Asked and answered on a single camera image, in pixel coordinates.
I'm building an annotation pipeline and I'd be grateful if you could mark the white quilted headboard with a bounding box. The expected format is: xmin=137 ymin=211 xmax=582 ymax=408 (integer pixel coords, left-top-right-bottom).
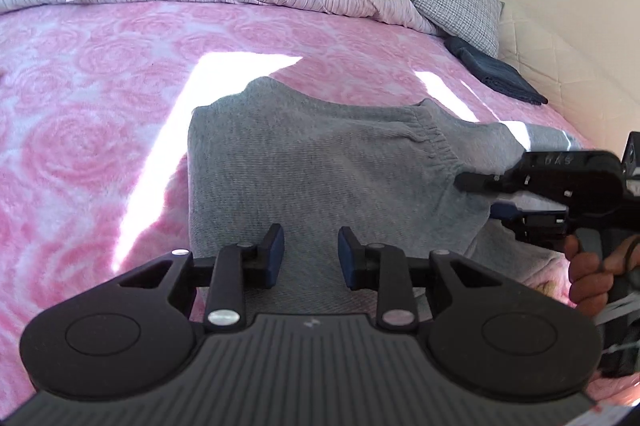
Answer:
xmin=430 ymin=0 xmax=640 ymax=153

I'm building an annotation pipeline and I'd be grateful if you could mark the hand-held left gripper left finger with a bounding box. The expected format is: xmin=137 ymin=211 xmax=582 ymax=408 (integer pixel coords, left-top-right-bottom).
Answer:
xmin=117 ymin=223 xmax=286 ymax=333

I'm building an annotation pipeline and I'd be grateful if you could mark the person's right hand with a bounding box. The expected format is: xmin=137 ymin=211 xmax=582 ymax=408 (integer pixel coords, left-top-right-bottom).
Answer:
xmin=564 ymin=235 xmax=640 ymax=323

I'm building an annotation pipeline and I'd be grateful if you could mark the pink floral blanket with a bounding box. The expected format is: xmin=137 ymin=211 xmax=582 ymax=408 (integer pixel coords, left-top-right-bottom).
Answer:
xmin=0 ymin=0 xmax=598 ymax=409

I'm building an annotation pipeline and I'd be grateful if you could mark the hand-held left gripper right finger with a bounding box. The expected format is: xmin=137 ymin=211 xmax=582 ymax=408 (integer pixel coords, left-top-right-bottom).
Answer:
xmin=338 ymin=226 xmax=507 ymax=333

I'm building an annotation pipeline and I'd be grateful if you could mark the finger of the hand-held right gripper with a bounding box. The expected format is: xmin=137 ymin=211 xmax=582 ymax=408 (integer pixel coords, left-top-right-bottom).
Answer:
xmin=490 ymin=201 xmax=572 ymax=253
xmin=456 ymin=171 xmax=521 ymax=197

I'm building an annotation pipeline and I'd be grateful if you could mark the grey sweatshirt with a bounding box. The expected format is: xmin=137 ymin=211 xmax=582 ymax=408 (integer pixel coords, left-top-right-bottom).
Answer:
xmin=187 ymin=76 xmax=585 ymax=324

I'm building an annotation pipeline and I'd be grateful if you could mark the white cable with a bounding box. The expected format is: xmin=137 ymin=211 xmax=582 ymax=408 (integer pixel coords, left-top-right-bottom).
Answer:
xmin=592 ymin=288 xmax=640 ymax=328

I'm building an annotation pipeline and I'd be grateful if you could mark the blue checked pillow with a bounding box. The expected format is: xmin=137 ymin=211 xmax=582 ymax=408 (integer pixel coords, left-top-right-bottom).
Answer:
xmin=410 ymin=0 xmax=505 ymax=59

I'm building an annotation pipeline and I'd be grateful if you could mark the dark blue folded cloth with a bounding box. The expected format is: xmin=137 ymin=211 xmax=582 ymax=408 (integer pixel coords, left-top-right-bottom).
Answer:
xmin=444 ymin=34 xmax=549 ymax=107

